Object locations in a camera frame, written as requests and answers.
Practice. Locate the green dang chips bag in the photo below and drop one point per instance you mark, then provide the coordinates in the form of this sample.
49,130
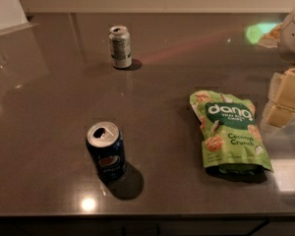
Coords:
232,140

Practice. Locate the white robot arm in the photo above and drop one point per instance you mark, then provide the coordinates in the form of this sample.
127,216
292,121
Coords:
286,45

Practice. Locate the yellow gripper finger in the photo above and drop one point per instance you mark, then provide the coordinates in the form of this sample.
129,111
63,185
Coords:
280,108

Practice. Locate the blue pepsi can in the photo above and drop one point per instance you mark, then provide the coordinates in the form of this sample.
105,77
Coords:
105,145

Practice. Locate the green white 7up can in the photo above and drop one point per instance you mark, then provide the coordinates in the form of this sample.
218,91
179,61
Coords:
120,47

